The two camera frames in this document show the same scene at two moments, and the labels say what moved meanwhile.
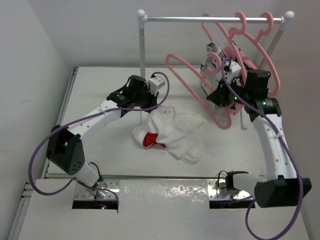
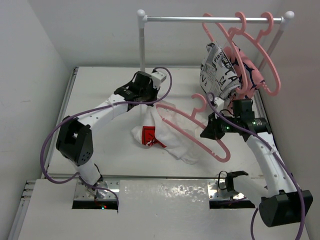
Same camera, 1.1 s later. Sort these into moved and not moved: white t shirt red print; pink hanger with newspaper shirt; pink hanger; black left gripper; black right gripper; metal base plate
Moved: pink hanger; black right gripper
Not moved: black left gripper; metal base plate; pink hanger with newspaper shirt; white t shirt red print
